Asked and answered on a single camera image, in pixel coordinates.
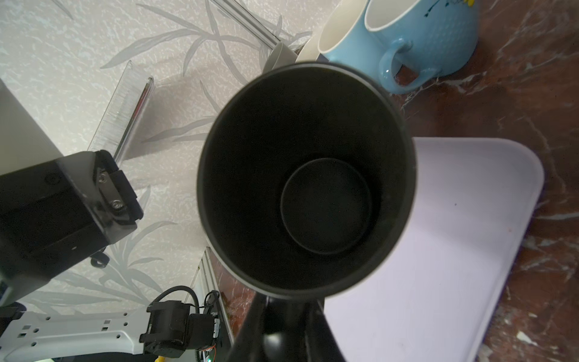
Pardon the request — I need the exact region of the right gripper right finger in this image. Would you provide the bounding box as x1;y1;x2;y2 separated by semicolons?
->
305;300;346;362

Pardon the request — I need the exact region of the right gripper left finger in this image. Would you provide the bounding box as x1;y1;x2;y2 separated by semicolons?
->
226;294;268;362

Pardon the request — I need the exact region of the black mug white rim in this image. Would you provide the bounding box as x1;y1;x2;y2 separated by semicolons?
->
197;62;417;300

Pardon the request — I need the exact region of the light blue mug front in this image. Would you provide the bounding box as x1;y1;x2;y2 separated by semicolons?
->
318;0;384;78

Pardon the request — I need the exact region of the grey mug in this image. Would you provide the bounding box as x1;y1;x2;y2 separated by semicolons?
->
262;42;298;74

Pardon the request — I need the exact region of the lilac purple mug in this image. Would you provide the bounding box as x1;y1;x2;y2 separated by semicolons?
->
296;31;321;63

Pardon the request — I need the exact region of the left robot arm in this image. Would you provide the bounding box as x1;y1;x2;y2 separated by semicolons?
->
1;87;147;361

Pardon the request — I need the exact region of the lilac rectangular tray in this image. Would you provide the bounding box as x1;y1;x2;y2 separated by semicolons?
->
324;137;544;361

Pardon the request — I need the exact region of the clear plastic wall bin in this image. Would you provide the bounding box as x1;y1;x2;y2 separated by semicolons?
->
88;61;155;163

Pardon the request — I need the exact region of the aluminium frame crossbar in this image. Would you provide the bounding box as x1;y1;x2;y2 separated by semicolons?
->
213;0;281;50

